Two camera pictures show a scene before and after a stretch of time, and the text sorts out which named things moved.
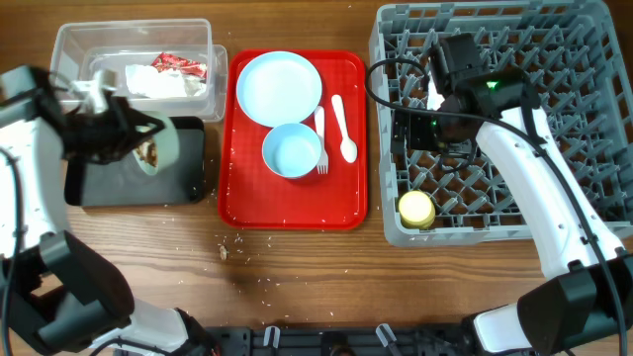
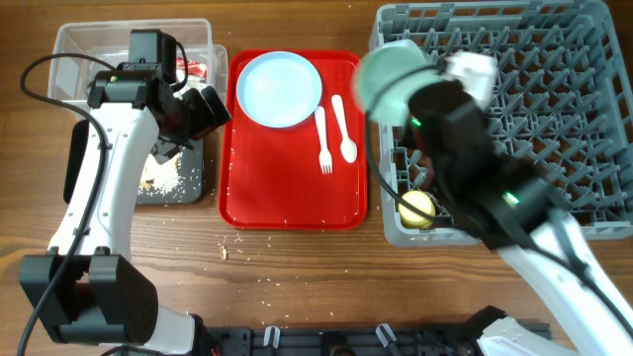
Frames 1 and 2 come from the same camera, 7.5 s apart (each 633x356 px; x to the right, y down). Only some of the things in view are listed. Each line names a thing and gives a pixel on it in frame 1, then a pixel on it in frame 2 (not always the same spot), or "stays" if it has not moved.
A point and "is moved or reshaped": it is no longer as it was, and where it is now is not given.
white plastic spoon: (348, 147) stays
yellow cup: (416, 210) stays
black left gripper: (127, 119) to (206, 120)
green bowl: (167, 141) is moved or reshaped
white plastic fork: (322, 166) stays
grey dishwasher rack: (573, 54) stays
